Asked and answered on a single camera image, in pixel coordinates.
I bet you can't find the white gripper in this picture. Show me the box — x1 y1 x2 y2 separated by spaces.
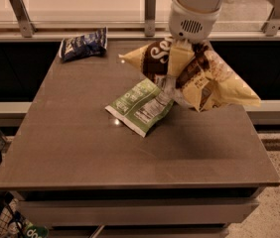
169 0 220 44

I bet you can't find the brown chip bag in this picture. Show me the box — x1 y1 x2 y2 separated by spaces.
120 37 260 112

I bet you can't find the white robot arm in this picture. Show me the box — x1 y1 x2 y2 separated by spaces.
169 0 280 43

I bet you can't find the green chip bag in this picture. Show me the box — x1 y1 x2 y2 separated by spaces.
105 79 174 137

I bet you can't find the blue chip bag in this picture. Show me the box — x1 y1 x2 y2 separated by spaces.
59 28 107 62

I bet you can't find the glass railing panel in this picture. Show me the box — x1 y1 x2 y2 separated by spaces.
0 0 280 32

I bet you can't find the grey cabinet drawer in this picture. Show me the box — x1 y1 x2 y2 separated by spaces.
18 198 259 227

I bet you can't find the middle metal rail bracket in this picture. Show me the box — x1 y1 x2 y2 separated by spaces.
144 0 156 37

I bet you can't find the metal rail bracket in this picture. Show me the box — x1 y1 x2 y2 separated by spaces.
9 0 36 38
261 7 280 37
144 0 156 37

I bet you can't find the right metal rail bracket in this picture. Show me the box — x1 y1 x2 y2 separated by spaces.
261 7 280 37

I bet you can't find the left metal rail bracket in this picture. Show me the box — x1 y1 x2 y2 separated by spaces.
9 0 36 38

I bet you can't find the wire basket with green package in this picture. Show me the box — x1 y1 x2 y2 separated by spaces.
0 192 49 238

